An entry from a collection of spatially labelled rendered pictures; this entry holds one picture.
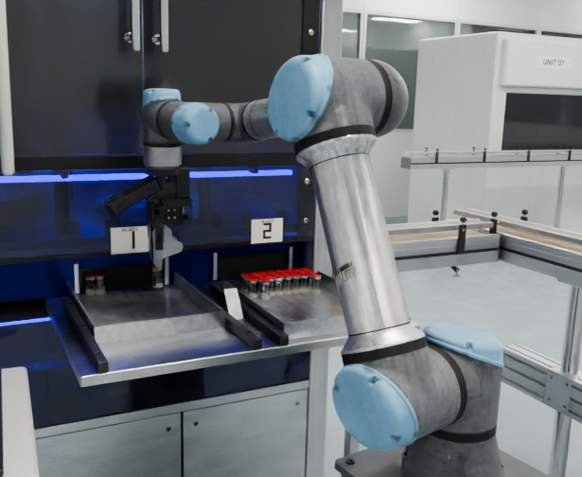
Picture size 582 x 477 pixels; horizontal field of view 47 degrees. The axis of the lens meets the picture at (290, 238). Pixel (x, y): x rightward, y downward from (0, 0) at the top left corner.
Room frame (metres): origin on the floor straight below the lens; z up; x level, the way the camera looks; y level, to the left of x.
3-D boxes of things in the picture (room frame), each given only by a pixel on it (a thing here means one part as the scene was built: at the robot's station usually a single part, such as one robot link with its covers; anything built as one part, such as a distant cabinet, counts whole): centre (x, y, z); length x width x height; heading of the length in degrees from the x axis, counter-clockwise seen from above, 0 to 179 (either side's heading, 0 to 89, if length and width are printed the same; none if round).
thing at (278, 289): (1.55, 0.01, 0.90); 0.18 x 0.02 x 0.05; 116
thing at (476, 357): (0.92, -0.25, 0.96); 0.13 x 0.12 x 0.14; 129
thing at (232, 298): (1.33, 0.09, 0.91); 0.14 x 0.03 x 0.06; 27
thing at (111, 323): (1.40, 0.32, 0.90); 0.34 x 0.26 x 0.04; 27
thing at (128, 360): (1.42, 0.14, 0.87); 0.70 x 0.48 x 0.02; 117
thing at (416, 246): (2.03, -0.34, 0.92); 0.69 x 0.16 x 0.16; 117
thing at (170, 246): (1.35, 0.25, 1.03); 0.06 x 0.03 x 0.09; 113
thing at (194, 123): (1.28, 0.18, 1.29); 0.11 x 0.11 x 0.08; 39
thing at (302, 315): (1.45, -0.03, 0.90); 0.34 x 0.26 x 0.04; 26
